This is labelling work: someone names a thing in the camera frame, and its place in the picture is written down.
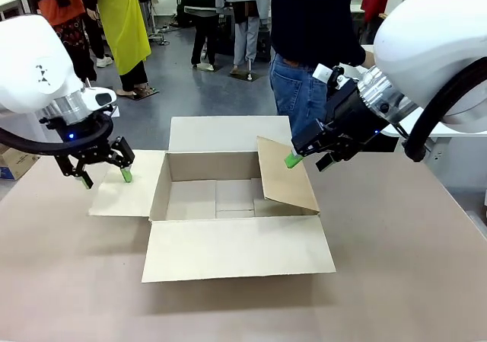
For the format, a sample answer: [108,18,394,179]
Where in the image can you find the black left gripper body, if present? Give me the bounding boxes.
[39,113,116,165]

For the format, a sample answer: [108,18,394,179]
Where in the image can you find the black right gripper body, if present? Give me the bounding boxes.
[323,79,384,152]

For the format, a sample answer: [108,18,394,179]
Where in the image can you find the brown cardboard box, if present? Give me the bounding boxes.
[88,116,338,284]

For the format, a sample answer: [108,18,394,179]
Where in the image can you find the person's right forearm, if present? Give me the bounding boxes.
[329,33,368,69]

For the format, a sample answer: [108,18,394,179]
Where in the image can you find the cardboard box with blue print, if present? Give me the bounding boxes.
[0,145,41,182]

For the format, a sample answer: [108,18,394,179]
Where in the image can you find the person in dark shirt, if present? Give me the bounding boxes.
[269,0,368,137]

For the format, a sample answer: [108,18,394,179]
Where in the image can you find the mannequin in grey trousers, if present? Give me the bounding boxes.
[227,11,268,82]

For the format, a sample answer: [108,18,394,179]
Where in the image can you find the mannequin with yellow apron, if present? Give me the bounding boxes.
[91,0,154,96]

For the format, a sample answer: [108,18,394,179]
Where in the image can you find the mannequin with orange top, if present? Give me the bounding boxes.
[26,0,99,85]

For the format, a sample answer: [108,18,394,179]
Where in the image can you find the person in black trousers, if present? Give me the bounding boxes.
[189,11,219,72]

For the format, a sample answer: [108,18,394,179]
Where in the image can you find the white background desk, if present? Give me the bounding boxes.
[0,0,30,21]

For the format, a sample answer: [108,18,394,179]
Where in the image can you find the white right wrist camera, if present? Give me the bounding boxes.
[312,62,357,101]

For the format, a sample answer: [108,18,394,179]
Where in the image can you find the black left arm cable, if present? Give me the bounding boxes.
[0,119,115,157]

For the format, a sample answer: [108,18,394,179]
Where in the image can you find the dark mannequin base plate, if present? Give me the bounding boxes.
[115,85,160,102]

